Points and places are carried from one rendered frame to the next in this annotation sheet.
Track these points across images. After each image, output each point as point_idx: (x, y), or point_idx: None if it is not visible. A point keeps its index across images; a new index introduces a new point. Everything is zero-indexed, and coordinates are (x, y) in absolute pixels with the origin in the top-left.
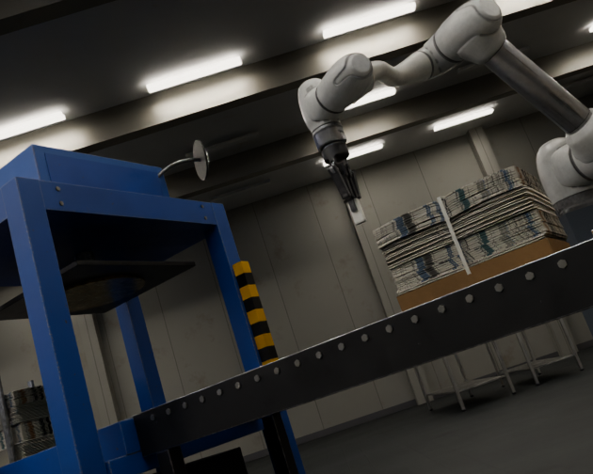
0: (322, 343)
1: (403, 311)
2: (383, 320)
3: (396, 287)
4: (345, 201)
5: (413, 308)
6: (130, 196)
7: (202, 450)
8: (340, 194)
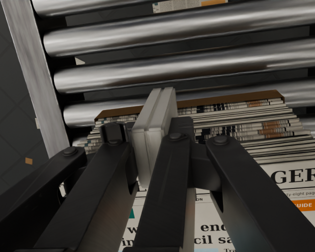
0: (6, 20)
1: (44, 144)
2: (37, 118)
3: (94, 128)
4: (107, 137)
5: (48, 156)
6: None
7: None
8: (40, 166)
